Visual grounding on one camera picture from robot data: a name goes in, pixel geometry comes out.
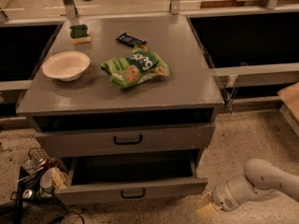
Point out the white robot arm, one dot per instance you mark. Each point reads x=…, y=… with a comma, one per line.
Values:
x=261, y=181

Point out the grey top drawer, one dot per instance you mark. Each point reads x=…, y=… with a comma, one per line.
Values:
x=127, y=141

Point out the brown cardboard box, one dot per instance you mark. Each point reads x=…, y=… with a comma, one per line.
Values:
x=290, y=107

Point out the green yellow sponge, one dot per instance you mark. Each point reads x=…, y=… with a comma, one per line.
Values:
x=79, y=34

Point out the grey drawer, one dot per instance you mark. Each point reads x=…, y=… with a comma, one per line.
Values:
x=119, y=178
x=127, y=141

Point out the white bowl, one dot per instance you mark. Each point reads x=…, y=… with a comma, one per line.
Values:
x=66, y=66

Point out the green chip bag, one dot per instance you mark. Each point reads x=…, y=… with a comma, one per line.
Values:
x=143, y=65

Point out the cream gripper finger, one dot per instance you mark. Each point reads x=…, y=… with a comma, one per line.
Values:
x=207, y=198
x=206, y=210

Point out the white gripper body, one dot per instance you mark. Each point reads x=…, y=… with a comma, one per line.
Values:
x=222, y=194

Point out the dark snack bar wrapper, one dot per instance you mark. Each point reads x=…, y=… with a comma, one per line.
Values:
x=130, y=40

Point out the black wire dish rack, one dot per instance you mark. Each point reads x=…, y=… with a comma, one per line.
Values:
x=40, y=176

